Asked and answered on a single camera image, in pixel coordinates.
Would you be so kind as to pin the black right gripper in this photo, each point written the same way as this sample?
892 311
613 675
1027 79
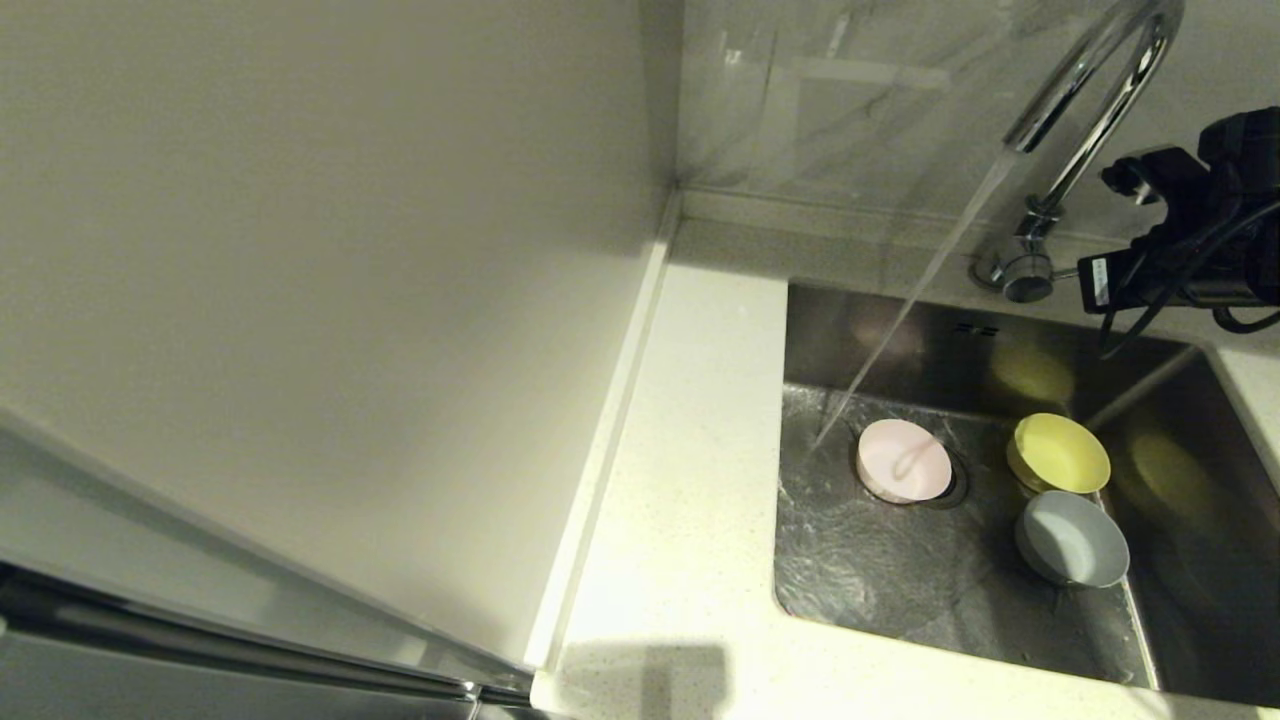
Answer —
1230 250

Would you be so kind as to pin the yellow bowl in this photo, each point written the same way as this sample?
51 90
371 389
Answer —
1062 455

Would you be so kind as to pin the grey blue bowl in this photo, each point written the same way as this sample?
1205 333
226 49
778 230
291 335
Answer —
1075 540

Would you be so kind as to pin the pink bowl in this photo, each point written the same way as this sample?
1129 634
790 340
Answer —
905 460

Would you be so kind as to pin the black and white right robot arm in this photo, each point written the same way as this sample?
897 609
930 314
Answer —
1245 140

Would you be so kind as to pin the round metal sink drain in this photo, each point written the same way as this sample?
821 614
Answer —
958 490

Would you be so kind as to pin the stainless steel sink basin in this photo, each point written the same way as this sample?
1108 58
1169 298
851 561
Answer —
900 590

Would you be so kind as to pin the chrome gooseneck faucet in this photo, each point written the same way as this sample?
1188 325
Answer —
1020 275

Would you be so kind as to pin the clear running water stream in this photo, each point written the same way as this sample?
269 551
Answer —
930 275

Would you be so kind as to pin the tall white cabinet side panel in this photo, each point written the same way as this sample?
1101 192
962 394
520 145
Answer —
300 250

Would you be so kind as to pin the stainless steel appliance door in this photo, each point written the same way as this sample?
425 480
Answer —
200 695

